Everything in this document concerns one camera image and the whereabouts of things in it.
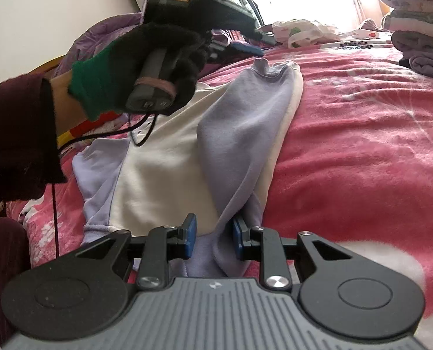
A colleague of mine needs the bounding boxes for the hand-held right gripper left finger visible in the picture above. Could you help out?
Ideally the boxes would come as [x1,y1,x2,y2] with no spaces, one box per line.
[76,214,197,289]

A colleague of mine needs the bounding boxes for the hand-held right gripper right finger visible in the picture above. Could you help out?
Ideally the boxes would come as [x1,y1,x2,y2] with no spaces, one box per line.
[233,214,349,290]

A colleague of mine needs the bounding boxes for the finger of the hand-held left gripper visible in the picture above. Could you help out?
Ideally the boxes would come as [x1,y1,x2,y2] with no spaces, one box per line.
[234,7,275,44]
[211,42,264,58]

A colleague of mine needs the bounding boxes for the lilac and cream sweatshirt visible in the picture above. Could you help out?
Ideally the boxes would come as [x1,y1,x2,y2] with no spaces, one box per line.
[71,58,304,278]

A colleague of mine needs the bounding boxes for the person's left forearm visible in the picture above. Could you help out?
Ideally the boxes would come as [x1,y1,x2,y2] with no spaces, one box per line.
[0,69,93,212]

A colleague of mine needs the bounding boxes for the stack of grey-lilac folded clothes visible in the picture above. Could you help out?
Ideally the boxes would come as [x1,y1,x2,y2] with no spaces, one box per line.
[376,0,433,81]

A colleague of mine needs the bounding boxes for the person's left hand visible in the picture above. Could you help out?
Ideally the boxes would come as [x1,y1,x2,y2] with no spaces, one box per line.
[71,0,239,121]

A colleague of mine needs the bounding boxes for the white printed garment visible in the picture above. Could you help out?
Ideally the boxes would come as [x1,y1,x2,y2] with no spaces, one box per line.
[273,19,379,49]

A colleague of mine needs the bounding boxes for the purple duvet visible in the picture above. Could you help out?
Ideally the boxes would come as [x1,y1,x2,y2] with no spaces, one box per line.
[61,13,148,81]

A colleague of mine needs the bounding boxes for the mauve crumpled cloth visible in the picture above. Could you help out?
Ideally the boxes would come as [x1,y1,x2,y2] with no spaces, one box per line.
[360,18,383,32]

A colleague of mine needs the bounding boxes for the wooden cabinet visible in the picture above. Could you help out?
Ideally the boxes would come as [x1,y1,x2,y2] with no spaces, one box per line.
[352,0,385,22]

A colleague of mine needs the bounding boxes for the pink floral blanket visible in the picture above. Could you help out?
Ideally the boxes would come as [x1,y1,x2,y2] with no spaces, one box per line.
[5,40,433,350]

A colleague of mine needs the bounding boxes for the person's leg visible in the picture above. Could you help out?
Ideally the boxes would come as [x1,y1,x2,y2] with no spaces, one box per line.
[0,217,31,350]

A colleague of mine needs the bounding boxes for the black cable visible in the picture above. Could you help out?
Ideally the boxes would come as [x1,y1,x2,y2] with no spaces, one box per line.
[50,111,157,261]

